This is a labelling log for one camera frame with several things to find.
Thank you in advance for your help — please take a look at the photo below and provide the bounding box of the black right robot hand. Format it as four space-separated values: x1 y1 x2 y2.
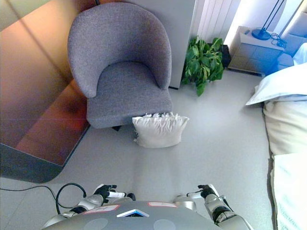
187 184 218 199

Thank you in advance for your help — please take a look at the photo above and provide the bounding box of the black tangled charger cable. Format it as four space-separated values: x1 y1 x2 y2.
271 32 288 46

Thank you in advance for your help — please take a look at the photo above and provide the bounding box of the black plant pot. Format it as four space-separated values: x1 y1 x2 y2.
222 44 231 68

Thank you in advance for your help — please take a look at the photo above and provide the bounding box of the brown wooden desk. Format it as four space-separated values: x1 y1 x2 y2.
0 0 96 183

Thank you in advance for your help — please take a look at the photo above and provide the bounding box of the white bedside table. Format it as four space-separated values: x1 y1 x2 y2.
227 25 287 77

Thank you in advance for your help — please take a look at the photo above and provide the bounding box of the green leafy houseplant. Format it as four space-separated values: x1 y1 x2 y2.
181 35 225 97

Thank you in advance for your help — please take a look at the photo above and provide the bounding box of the grey fabric armchair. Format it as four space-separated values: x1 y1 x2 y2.
68 2 174 132

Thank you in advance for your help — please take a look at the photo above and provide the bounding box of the cream bed blanket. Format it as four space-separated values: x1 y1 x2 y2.
262 99 307 156

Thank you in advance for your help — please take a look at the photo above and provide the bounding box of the thin black floor cable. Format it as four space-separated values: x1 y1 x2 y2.
0 185 58 209

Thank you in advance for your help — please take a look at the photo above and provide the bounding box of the white fringed pillow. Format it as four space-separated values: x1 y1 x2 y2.
131 111 190 149

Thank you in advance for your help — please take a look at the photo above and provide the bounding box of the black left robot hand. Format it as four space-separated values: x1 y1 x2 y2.
94 184 128 202

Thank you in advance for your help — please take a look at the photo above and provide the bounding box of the silver right robot leg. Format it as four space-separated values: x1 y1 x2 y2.
173 195 197 213

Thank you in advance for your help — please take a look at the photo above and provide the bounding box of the pale blue bed pillow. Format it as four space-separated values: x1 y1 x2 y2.
292 43 307 65

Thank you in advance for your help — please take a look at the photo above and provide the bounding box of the beige upholstered headboard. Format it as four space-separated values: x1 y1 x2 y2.
280 0 307 48

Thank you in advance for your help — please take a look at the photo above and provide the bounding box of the white pleated curtain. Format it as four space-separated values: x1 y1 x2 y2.
196 0 242 45

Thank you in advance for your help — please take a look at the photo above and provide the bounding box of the grey robot torso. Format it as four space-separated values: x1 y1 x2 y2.
42 200 218 230

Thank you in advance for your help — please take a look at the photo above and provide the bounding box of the light blue bed pillow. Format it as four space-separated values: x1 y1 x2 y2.
245 62 307 106

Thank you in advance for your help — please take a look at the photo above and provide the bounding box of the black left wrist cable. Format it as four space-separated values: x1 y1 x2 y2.
55 183 87 215

